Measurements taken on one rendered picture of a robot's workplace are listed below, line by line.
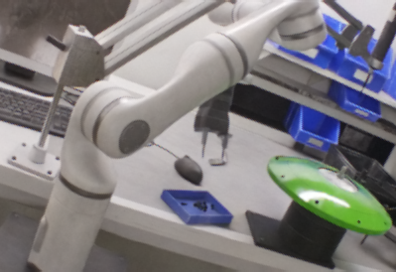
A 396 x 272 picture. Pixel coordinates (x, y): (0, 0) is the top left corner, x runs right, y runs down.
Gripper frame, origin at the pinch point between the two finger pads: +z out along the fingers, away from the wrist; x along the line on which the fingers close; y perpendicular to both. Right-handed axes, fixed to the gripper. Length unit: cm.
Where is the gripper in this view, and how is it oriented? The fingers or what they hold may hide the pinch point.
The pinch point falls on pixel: (211, 159)
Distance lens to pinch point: 126.9
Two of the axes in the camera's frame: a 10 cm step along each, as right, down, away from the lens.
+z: -1.7, 9.8, -1.0
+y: -5.2, 0.0, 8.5
